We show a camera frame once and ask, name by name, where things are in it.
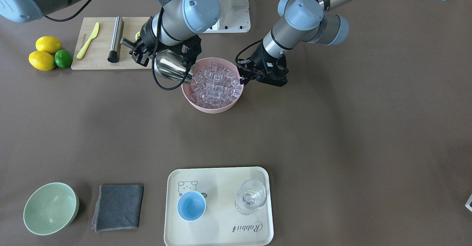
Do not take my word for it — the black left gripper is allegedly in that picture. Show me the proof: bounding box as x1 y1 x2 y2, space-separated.
235 42 288 87

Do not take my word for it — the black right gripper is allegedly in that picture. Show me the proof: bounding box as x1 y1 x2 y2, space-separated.
129 17 202 69

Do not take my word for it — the steel ice scoop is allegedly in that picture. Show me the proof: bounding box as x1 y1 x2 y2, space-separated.
121 37 194 84

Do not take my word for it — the pink bowl of ice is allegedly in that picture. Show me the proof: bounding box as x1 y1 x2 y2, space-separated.
181 57 243 114

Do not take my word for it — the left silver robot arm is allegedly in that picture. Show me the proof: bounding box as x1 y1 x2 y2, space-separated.
235 0 447 87

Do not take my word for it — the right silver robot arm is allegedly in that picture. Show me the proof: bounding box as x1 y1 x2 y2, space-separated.
1 0 221 68

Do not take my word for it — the light blue cup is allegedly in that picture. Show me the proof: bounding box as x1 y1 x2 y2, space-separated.
177 191 207 221

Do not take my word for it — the steel muddler black tip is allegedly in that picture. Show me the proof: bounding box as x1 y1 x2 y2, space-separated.
107 16 124 63

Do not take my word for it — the yellow plastic knife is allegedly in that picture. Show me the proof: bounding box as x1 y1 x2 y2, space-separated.
76 22 100 59

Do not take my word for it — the wooden cutting board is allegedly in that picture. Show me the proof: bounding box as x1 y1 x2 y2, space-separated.
71 17 145 70

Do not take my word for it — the clear wine glass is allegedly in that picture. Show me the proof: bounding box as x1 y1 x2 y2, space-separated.
235 179 267 215

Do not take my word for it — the green lime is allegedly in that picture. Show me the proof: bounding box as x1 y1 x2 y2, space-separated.
54 49 73 68

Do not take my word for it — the yellow lemon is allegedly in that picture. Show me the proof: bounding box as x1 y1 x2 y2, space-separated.
28 51 56 71
35 36 62 55

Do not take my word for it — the cream serving tray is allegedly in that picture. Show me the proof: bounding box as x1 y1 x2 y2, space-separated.
164 166 274 246

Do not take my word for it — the dark grey folded cloth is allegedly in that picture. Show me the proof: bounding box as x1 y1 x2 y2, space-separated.
92 184 144 232

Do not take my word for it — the green bowl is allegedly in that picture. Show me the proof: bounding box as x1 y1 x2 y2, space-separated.
22 182 79 236

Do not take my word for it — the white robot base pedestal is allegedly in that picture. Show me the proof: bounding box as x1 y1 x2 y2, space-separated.
205 0 251 33

